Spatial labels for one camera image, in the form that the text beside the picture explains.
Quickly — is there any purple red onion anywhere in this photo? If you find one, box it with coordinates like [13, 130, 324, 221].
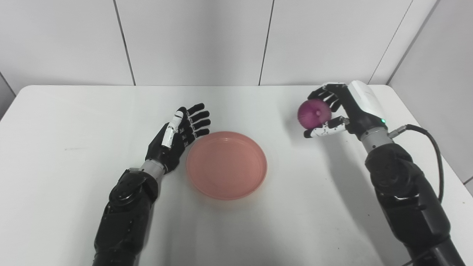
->
[298, 99, 333, 130]

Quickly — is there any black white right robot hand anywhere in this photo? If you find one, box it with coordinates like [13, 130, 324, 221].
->
[304, 80, 389, 141]

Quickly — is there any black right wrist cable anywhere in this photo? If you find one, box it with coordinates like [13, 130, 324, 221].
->
[388, 124, 444, 203]

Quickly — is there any pink plastic plate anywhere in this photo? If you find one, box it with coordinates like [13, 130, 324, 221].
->
[186, 131, 268, 201]

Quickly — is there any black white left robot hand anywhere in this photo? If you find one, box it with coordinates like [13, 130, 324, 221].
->
[145, 103, 211, 174]

